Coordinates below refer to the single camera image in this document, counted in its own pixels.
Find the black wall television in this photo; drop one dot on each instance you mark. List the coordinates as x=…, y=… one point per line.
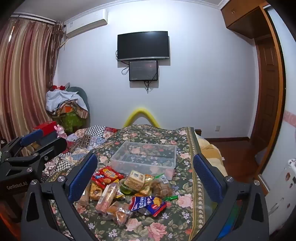
x=143, y=45

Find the cream duvet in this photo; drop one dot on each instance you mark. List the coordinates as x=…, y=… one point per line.
x=212, y=153

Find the clear bread packet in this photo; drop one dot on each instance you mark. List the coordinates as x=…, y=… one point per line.
x=115, y=206
x=120, y=217

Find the white sticker-covered appliance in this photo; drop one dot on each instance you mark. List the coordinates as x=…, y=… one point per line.
x=284, y=197

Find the clear bag of brown cookies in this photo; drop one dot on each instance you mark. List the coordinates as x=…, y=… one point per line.
x=160, y=188

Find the blue and red snack packet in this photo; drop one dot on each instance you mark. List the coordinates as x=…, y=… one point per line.
x=148, y=205

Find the patchwork quilt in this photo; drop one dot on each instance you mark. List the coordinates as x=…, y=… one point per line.
x=81, y=139

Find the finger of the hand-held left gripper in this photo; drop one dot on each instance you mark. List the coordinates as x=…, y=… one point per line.
x=32, y=137
x=52, y=147

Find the beige cracker packet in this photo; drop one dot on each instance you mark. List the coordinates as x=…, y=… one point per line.
x=135, y=180

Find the white air conditioner pipe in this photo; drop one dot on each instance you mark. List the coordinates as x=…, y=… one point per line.
x=64, y=42

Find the grey-green cushion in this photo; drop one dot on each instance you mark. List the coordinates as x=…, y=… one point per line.
x=82, y=97

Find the red box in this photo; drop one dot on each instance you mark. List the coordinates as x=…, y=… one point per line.
x=46, y=127

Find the green jelly cup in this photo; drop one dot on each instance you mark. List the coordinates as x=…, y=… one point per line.
x=126, y=190

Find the clear plastic box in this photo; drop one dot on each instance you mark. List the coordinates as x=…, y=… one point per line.
x=143, y=160

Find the red biscuit packet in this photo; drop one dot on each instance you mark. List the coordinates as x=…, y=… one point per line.
x=107, y=175

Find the striped brown curtain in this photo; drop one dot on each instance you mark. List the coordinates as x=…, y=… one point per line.
x=23, y=69

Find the wooden overhead cabinet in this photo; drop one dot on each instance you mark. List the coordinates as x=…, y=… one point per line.
x=242, y=18

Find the pink wall sticker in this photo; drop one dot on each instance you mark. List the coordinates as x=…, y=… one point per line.
x=291, y=119

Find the yellow pastry packet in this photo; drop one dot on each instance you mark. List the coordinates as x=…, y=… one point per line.
x=95, y=191

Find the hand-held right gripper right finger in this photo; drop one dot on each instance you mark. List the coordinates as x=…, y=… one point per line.
x=207, y=178

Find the brown wooden door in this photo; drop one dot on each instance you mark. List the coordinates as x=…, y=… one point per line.
x=266, y=92

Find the floral dark green blanket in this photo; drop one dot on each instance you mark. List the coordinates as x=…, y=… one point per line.
x=152, y=136

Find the white air conditioner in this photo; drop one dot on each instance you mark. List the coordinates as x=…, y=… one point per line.
x=87, y=23

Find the pink wafer packet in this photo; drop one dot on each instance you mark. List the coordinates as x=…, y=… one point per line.
x=106, y=197

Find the small yellow snack packet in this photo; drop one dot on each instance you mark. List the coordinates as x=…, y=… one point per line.
x=145, y=191

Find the pink plush toy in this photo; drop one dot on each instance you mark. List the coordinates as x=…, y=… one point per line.
x=60, y=132

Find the small black wall screen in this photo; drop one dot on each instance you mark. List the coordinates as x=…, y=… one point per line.
x=143, y=70

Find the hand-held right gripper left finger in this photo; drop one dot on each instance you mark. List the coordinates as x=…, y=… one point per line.
x=83, y=177

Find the yellow foam noodle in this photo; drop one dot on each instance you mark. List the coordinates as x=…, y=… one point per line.
x=141, y=112

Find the green patterned cloth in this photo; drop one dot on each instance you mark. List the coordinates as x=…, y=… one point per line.
x=70, y=121

